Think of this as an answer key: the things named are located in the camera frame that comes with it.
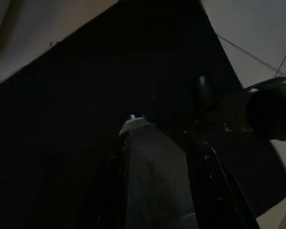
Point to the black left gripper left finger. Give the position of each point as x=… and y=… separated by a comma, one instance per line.
x=107, y=186

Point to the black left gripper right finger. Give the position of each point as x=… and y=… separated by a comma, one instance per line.
x=212, y=186

